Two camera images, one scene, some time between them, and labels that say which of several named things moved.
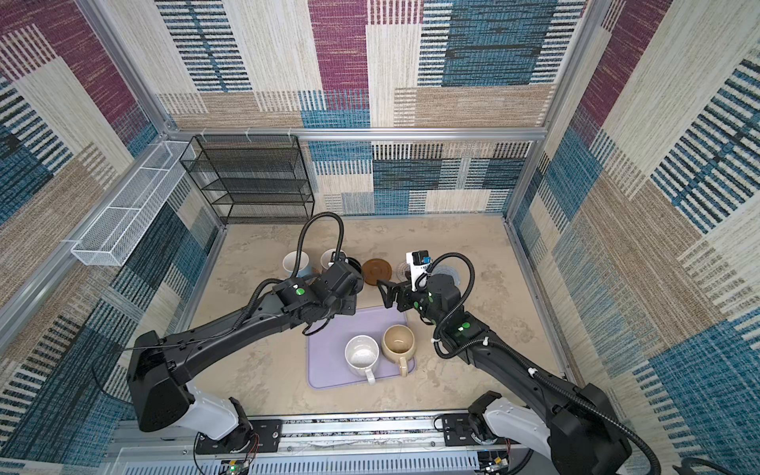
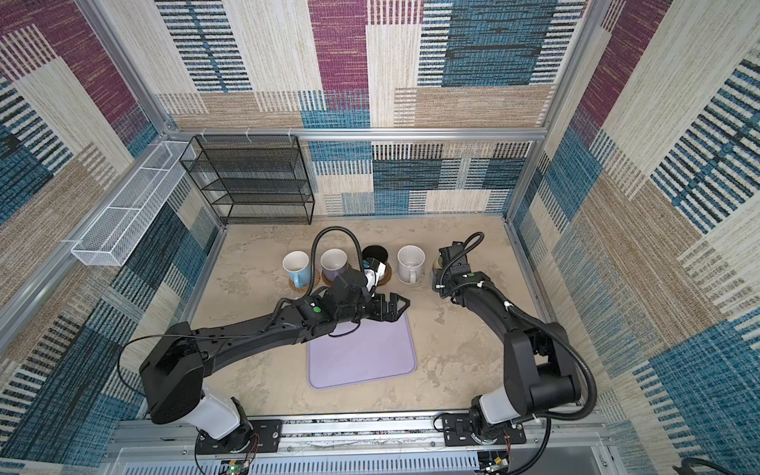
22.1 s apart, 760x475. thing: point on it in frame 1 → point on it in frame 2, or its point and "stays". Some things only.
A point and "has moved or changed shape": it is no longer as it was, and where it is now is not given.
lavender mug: x=329 y=257 stays
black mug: x=352 y=262 → x=377 y=252
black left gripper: x=350 y=309 → x=393 y=313
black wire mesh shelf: x=251 y=178 stays
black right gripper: x=404 y=291 → x=438 y=281
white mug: x=361 y=355 has moved or changed shape
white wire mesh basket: x=112 y=237 stays
